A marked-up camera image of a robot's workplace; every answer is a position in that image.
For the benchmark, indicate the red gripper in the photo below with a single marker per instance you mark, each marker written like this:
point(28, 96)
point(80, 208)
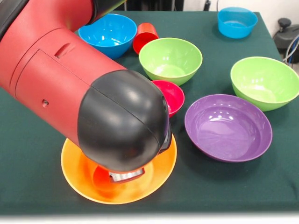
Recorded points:
point(127, 179)

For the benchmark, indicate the orange cup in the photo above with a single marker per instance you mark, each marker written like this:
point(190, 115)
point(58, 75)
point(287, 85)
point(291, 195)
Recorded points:
point(101, 178)

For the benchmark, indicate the large yellow-orange bowl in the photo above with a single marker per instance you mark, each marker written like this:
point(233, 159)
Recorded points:
point(74, 172)

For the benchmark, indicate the small pink-red bowl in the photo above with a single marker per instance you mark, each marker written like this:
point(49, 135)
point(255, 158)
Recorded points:
point(174, 93)

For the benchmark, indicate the purple bowl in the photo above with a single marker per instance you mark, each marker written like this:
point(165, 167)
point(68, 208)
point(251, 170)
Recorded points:
point(229, 130)

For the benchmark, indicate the green bowl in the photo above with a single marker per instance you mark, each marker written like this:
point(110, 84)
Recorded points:
point(170, 58)
point(264, 77)

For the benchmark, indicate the red cup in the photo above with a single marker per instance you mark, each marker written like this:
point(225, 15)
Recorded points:
point(143, 37)

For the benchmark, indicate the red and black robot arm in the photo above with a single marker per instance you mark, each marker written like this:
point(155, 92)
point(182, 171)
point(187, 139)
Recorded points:
point(70, 81)

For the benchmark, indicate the dark green table cloth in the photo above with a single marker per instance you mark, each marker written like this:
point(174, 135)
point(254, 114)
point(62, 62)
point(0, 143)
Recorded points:
point(233, 186)

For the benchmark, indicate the small light blue bowl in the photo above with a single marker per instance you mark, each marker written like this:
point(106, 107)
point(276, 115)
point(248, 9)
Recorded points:
point(237, 30)

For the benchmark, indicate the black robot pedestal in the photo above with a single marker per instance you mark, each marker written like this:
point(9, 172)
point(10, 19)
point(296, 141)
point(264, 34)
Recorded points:
point(151, 4)

